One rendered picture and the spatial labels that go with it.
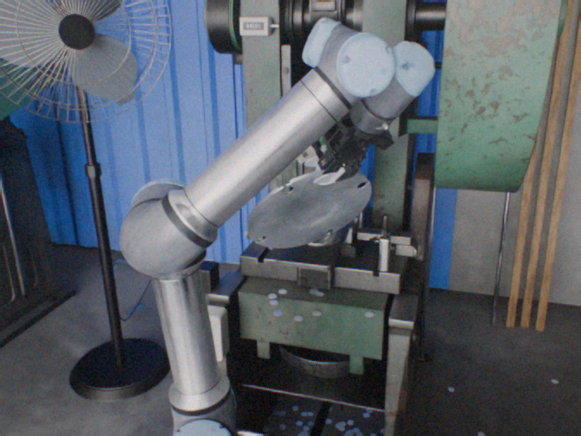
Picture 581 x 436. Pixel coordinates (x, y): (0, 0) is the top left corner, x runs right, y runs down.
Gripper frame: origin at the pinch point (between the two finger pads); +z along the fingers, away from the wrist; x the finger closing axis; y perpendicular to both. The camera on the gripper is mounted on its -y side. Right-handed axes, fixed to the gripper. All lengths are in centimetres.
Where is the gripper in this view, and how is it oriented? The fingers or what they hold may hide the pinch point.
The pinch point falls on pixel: (323, 176)
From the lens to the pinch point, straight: 114.5
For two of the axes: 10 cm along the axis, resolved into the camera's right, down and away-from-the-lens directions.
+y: -8.1, 2.2, -5.4
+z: -4.0, 4.6, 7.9
